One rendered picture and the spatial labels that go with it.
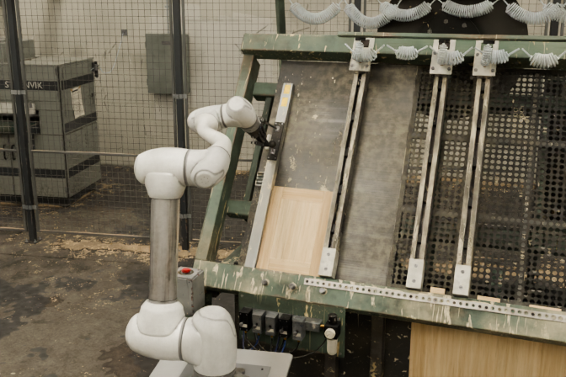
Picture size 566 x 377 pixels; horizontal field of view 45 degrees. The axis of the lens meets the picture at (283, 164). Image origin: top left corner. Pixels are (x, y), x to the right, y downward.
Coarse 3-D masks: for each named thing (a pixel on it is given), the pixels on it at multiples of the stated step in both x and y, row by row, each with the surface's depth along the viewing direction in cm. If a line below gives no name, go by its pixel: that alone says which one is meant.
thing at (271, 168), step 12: (288, 84) 342; (288, 96) 339; (288, 108) 338; (276, 120) 336; (276, 168) 329; (264, 180) 326; (264, 192) 323; (264, 204) 321; (264, 216) 319; (252, 240) 316; (252, 252) 314; (252, 264) 312
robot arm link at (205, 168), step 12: (192, 156) 236; (204, 156) 237; (216, 156) 238; (228, 156) 246; (192, 168) 234; (204, 168) 232; (216, 168) 234; (192, 180) 233; (204, 180) 232; (216, 180) 235
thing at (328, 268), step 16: (368, 48) 329; (352, 64) 327; (368, 64) 326; (368, 80) 334; (352, 96) 326; (352, 112) 323; (352, 128) 323; (352, 144) 316; (352, 160) 316; (336, 176) 313; (336, 192) 310; (336, 208) 310; (336, 224) 304; (336, 240) 302; (336, 256) 301; (320, 272) 298
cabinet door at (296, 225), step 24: (288, 192) 322; (312, 192) 319; (288, 216) 318; (312, 216) 315; (264, 240) 317; (288, 240) 314; (312, 240) 311; (264, 264) 312; (288, 264) 309; (312, 264) 306
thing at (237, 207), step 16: (256, 96) 355; (272, 96) 352; (448, 96) 324; (464, 96) 321; (528, 96) 313; (560, 96) 309; (528, 112) 313; (544, 112) 309; (560, 112) 307; (256, 160) 342; (544, 160) 302; (256, 176) 341; (240, 208) 332; (448, 224) 301; (432, 240) 306; (496, 240) 293; (544, 240) 287
